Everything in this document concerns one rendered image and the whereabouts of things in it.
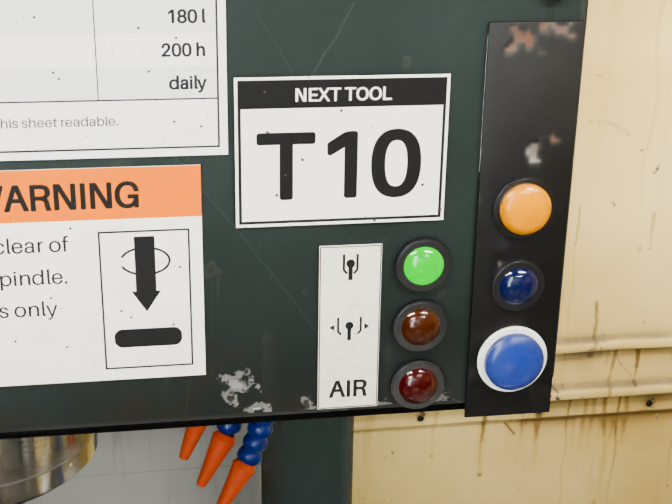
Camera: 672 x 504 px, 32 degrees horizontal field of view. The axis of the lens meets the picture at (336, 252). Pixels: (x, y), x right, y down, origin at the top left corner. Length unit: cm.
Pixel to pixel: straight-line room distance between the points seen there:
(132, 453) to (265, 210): 81
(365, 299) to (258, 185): 8
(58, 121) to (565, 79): 23
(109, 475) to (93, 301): 80
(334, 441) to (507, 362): 81
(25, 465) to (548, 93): 39
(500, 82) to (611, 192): 122
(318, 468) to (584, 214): 60
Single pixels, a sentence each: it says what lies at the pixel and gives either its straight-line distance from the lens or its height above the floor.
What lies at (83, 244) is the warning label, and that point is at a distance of 54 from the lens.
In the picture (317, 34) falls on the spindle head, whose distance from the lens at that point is 52.
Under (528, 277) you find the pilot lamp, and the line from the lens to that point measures 57.
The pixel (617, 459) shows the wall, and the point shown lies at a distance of 196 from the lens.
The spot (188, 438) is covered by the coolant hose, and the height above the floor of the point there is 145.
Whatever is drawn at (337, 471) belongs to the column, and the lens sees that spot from 141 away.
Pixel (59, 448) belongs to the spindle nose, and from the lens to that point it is 76.
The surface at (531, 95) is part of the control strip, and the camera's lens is 55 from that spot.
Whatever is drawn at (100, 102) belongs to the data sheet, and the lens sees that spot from 52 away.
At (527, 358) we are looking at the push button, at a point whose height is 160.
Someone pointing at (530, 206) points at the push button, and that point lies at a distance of 56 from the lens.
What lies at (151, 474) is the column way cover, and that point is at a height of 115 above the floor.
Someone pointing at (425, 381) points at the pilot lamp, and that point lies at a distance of 58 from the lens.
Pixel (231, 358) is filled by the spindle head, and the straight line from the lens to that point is 56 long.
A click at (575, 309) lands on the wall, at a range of 180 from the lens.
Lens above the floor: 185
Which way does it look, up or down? 21 degrees down
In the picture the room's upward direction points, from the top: 1 degrees clockwise
